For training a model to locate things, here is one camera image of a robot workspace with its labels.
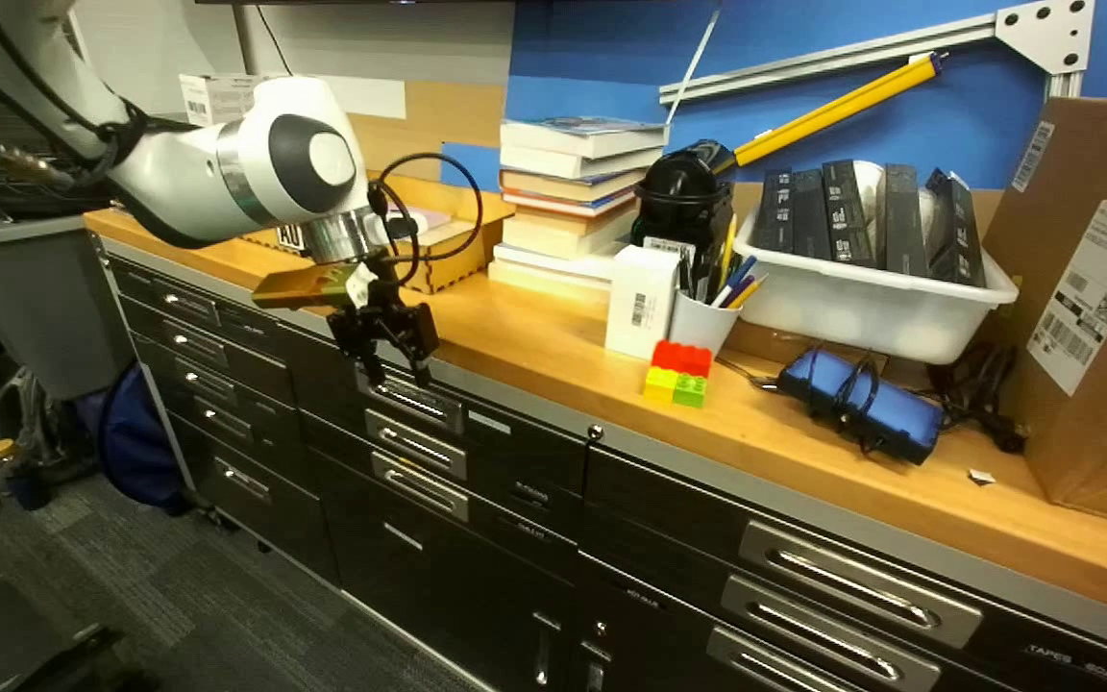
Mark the white small box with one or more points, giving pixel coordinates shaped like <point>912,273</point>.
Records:
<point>638,308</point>

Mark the white pen cup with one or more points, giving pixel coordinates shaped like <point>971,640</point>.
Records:
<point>700,325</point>

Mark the white plastic bin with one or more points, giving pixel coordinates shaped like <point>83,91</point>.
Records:
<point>871,308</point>

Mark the grey drawer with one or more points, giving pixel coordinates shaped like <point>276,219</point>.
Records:
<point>337,387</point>

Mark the black tape dispenser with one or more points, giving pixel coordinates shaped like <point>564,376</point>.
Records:
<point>684,198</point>

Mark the yellow bar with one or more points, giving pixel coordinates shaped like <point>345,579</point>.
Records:
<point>833,114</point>

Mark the wooden Autolab tray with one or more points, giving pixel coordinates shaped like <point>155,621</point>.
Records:
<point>408,232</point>

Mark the stack of books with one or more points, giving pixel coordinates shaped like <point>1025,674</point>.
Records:
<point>574,194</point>

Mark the aluminium rail bracket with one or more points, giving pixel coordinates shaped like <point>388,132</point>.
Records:
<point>1043,33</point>

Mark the red yellow green blocks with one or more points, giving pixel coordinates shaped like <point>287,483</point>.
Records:
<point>677,374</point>

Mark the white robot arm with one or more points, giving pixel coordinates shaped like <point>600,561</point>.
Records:
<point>287,161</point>

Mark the grey plastic tote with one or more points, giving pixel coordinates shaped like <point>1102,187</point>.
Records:
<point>57,305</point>

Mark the brown cardboard box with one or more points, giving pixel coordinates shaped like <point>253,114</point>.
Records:
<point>1051,241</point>

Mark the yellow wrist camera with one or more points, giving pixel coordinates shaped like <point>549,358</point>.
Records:
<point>338,287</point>

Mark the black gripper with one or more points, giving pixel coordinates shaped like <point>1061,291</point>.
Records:
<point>404,328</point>

